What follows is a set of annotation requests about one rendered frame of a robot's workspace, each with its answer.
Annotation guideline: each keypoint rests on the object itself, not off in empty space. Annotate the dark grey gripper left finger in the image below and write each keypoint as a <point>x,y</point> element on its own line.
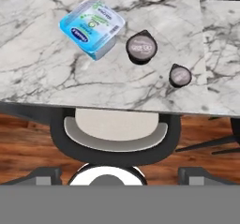
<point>43,176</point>

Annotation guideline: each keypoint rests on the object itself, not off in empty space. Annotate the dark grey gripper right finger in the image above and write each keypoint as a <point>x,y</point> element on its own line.
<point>195,176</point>

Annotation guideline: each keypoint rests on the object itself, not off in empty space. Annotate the small black round yogurt cup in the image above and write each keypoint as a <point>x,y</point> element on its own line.
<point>180,75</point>

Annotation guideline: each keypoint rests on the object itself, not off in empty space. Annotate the blue square yogurt tub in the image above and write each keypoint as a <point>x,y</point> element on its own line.
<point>92,27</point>

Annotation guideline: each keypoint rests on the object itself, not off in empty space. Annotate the black chair legs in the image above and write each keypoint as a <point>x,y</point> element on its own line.
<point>215,140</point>

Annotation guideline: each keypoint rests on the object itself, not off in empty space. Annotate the white and black round object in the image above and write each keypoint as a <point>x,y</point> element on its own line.
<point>107,175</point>

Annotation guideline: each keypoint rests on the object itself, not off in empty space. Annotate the black chair with white cushion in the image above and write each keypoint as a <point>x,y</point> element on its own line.
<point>115,137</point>

